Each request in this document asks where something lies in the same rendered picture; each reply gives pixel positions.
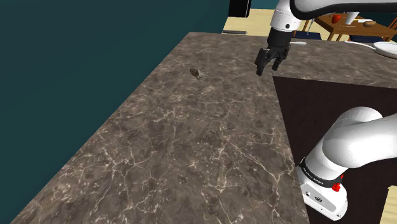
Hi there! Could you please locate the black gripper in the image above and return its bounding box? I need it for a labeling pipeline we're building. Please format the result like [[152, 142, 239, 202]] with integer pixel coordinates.
[[254, 27, 294, 77]]

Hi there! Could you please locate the black box-shaped furniture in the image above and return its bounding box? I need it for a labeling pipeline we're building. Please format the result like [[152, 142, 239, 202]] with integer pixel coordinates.
[[228, 0, 253, 18]]

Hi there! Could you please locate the dark robot stand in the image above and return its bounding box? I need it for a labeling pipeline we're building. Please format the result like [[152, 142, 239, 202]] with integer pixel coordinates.
[[272, 75, 397, 224]]

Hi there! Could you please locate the small mottled brown lump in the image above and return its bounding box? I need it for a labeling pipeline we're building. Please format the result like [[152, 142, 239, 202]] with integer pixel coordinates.
[[189, 68, 206, 80]]

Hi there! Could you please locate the wooden dining table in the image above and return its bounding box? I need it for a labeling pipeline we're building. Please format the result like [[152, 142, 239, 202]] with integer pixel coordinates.
[[302, 11, 397, 43]]

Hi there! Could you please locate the long white utensil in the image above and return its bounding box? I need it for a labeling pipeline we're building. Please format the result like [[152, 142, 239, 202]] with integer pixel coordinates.
[[343, 40, 377, 51]]

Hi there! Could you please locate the white plate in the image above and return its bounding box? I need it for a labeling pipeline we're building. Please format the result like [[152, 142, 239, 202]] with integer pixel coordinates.
[[373, 41, 397, 60]]

